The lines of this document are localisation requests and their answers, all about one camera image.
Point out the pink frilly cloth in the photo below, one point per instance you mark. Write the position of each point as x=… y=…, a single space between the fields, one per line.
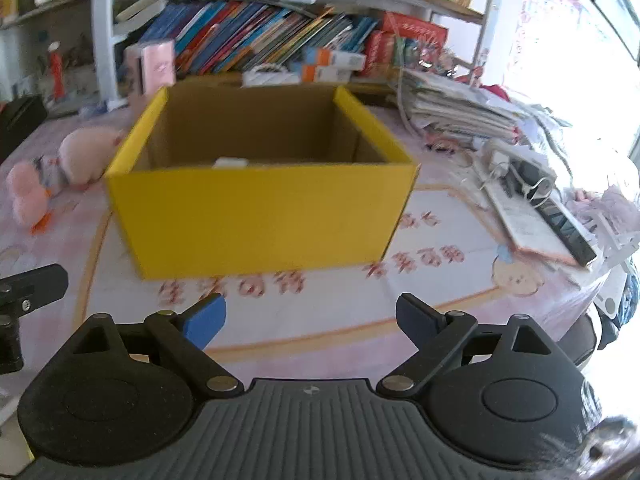
x=607 y=200

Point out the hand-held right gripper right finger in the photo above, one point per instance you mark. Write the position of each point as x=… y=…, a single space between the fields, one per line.
x=417 y=317

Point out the red tassel ornament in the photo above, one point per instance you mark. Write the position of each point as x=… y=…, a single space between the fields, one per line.
x=56 y=72

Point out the orange and white small box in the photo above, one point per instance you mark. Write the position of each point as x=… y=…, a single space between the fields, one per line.
x=325 y=74
x=340 y=59

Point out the red window paper decoration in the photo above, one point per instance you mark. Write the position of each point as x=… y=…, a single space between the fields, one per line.
x=545 y=15

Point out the stack of newspapers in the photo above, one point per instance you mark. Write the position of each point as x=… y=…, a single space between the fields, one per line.
x=460 y=110

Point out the yellow cardboard box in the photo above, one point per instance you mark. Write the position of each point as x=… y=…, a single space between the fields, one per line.
x=250 y=220

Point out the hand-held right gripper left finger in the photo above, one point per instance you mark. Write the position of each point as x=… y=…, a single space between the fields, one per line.
x=205 y=317

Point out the pink plush toy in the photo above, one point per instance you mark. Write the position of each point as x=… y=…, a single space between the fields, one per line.
x=85 y=155

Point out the row of colourful books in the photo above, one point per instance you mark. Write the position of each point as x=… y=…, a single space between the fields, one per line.
x=250 y=35

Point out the white shelf unit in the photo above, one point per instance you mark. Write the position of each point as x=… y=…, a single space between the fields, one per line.
x=102 y=35

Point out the red cloth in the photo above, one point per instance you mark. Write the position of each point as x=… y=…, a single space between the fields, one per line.
x=492 y=91

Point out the dark round seat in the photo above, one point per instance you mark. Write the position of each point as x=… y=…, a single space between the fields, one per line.
x=582 y=340

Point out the pink cylinder container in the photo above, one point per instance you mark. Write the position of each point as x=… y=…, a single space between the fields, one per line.
x=152 y=67

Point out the narrow red printed box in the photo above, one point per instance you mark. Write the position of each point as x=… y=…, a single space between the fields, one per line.
x=382 y=55

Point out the white power strip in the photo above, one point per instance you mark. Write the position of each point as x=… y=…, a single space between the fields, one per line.
x=520 y=165

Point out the thick white book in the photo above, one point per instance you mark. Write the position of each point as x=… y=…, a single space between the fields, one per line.
x=142 y=9

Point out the pink printed tablecloth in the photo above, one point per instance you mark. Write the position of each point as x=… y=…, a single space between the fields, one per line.
x=310 y=300

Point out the large red printed box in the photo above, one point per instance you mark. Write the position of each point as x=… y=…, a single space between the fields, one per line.
x=420 y=32

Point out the black striped flat case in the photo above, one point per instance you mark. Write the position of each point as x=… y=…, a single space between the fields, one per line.
x=570 y=232

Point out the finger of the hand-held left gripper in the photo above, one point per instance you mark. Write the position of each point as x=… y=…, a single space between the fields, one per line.
x=45 y=282
x=10 y=345

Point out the grey furry cloth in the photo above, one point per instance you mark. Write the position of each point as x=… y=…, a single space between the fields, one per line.
x=612 y=447

